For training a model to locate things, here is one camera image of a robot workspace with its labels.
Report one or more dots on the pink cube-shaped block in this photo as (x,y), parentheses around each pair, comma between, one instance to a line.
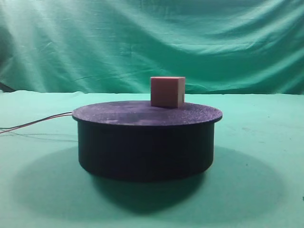
(167,91)

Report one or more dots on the green backdrop cloth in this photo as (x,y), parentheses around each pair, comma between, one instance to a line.
(115,46)

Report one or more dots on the black round turntable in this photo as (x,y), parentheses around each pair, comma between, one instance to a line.
(136,142)

